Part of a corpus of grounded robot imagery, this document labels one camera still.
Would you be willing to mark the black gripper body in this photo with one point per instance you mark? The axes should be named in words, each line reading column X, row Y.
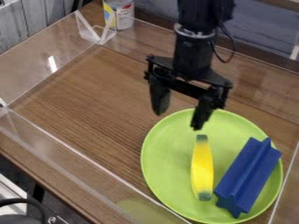
column 187, row 72

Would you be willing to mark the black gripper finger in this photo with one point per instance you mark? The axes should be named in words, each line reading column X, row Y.
column 160, row 95
column 202, row 113

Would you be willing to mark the yellow toy banana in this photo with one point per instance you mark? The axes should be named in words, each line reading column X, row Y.
column 202, row 169

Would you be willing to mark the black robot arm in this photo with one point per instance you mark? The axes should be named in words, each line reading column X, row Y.
column 204, row 16

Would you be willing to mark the green plate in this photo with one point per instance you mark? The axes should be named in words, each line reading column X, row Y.
column 166, row 164

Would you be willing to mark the blue star-shaped block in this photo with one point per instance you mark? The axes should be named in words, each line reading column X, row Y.
column 246, row 176

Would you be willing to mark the clear acrylic enclosure wall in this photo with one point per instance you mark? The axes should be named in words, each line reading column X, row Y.
column 76, row 115

